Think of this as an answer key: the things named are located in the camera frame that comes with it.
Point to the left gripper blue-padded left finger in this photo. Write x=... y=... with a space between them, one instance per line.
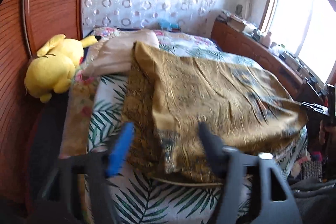
x=99 y=167

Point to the golden patterned scarf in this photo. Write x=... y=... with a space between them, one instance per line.
x=168 y=96

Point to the right hand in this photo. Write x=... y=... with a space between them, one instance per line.
x=323 y=130

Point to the long wooden cabinet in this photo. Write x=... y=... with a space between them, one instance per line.
x=237 y=43

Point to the floral quilt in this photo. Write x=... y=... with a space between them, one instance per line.
x=168 y=37

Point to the palm leaf bed sheet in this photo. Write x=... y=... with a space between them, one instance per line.
x=137 y=197

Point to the bright window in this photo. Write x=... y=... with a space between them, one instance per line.
x=304 y=33

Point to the yellow Pikachu plush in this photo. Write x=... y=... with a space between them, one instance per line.
x=54 y=66

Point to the beige folded cloth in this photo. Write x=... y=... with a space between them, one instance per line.
x=116 y=54

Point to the cardboard box on cabinet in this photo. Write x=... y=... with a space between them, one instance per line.
x=236 y=23

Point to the blue tissue box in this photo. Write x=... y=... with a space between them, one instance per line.
x=168 y=26

